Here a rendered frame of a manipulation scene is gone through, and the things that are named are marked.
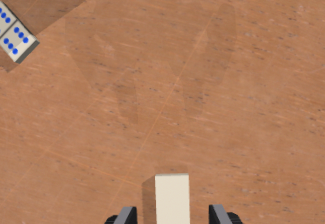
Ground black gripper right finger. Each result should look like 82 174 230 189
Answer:
209 204 243 224

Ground white domino with blue pips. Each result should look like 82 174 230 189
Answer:
0 1 40 64

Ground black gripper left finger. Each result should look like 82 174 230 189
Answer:
104 206 137 224

